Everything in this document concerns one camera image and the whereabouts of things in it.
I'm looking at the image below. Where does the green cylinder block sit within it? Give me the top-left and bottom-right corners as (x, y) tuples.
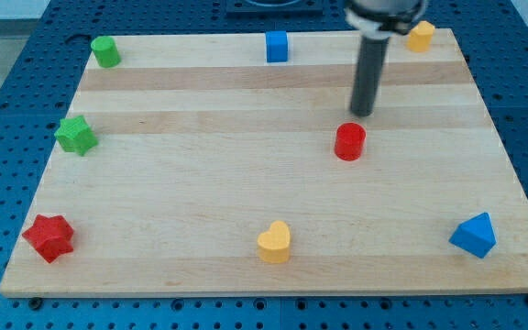
(91, 36), (121, 68)

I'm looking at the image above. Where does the green star block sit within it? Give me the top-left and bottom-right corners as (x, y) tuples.
(54, 115), (98, 156)

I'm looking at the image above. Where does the red cylinder block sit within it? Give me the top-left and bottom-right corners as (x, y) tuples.
(334, 122), (366, 161)

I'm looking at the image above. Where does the red star block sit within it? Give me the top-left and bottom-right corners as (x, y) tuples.
(22, 214), (74, 263)

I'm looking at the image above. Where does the yellow hexagon block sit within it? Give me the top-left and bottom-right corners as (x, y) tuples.
(406, 20), (435, 52)

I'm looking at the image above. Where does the blue cube block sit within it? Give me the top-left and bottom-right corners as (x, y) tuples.
(265, 30), (289, 63)

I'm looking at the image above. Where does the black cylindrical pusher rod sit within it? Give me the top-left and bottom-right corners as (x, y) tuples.
(350, 36), (390, 116)

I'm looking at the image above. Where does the wooden board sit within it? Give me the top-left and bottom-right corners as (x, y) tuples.
(0, 28), (528, 298)

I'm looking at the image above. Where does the dark blue base plate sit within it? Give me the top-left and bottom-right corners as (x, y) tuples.
(225, 0), (324, 17)

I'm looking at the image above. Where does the grey robot end mount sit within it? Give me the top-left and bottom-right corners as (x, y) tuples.
(344, 0), (428, 39)

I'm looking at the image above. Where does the blue triangle block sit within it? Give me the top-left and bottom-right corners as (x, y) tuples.
(449, 213), (497, 259)

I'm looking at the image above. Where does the yellow heart block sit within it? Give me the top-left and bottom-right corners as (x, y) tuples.
(257, 220), (292, 264)

